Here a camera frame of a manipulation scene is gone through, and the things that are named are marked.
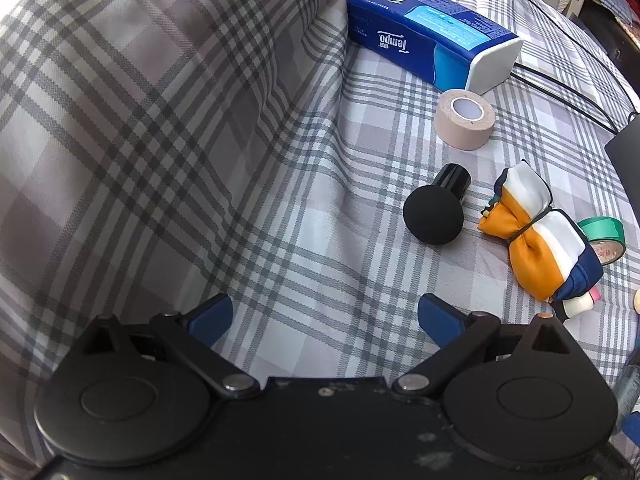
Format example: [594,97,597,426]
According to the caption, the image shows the black cable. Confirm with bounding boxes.
[357,0,640,136]

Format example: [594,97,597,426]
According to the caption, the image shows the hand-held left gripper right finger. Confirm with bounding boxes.
[391,294,576,402]

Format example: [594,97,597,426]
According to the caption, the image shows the black foam ball head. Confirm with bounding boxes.
[403,163,472,246]

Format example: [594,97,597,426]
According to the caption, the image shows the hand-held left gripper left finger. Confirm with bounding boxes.
[75,293,261,401]

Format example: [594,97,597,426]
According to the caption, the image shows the green tape roll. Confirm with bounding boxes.
[576,216,627,267]

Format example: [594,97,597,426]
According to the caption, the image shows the plaid bed sheet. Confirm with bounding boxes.
[215,0,640,411]

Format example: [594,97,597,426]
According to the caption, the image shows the beige tape roll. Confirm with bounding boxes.
[432,88,493,151]

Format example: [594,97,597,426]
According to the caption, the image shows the orange white blue scarf bundle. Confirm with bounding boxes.
[477,160,604,323]

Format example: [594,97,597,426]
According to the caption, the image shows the blue checked pillow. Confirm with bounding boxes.
[587,0,640,18]

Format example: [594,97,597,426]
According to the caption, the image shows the dark laptop edge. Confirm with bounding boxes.
[604,114,640,196]

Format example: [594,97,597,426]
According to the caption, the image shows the blue tissue pack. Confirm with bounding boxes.
[346,0,524,93]

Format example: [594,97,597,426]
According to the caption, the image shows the black leather sofa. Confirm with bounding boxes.
[570,0,640,91]

